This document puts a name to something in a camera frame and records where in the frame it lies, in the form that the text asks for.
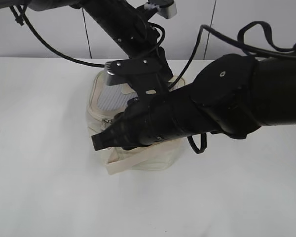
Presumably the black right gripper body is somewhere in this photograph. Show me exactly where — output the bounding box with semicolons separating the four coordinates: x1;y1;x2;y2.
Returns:
125;95;195;147

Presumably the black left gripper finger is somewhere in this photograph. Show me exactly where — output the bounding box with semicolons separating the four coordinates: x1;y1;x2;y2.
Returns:
159;46;173;80

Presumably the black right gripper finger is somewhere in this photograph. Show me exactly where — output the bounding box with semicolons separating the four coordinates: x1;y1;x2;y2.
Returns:
91;132;142;151
105;112;136;138

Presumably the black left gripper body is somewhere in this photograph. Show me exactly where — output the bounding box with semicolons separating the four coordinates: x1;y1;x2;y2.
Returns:
113;17;160;59

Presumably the silver zipper pull ring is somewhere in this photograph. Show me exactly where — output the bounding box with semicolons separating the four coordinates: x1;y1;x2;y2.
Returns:
101;118;112;133

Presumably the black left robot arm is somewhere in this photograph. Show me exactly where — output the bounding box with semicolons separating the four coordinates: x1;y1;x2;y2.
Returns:
0;0;177;80

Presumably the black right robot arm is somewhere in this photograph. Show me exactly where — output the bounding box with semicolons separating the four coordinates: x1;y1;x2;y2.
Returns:
92;54;296;151

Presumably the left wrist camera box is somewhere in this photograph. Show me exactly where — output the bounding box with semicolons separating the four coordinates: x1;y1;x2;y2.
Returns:
144;0;177;19

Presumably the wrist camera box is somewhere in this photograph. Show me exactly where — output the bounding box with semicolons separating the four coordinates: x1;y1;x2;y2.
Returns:
105;58;172;102
144;0;177;19

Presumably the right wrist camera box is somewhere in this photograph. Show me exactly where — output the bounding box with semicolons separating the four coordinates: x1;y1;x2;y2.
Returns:
105;58;172;102

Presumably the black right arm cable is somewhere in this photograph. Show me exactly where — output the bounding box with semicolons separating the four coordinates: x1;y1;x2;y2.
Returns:
166;21;296;155

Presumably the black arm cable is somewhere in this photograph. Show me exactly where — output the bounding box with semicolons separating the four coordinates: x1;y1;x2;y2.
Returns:
166;21;296;155
8;4;167;68

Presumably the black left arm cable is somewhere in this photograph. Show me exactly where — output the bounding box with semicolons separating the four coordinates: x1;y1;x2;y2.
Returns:
8;4;167;68

